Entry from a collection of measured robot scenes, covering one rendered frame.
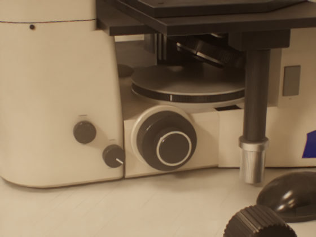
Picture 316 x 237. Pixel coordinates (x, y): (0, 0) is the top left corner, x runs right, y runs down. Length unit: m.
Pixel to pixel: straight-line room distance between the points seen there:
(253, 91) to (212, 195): 0.12
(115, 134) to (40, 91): 0.10
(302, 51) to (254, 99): 0.12
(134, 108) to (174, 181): 0.10
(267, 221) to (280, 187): 0.27
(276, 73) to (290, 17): 0.15
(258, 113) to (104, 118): 0.16
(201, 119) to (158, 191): 0.10
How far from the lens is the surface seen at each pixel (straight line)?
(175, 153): 0.65
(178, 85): 0.75
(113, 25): 0.61
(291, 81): 0.73
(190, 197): 0.66
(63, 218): 0.63
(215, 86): 0.75
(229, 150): 0.72
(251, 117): 0.65
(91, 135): 0.65
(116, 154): 0.66
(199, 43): 0.73
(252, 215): 0.37
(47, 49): 0.63
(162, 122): 0.65
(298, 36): 0.73
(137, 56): 1.27
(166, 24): 0.55
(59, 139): 0.66
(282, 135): 0.73
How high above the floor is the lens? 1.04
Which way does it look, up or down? 18 degrees down
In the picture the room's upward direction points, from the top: straight up
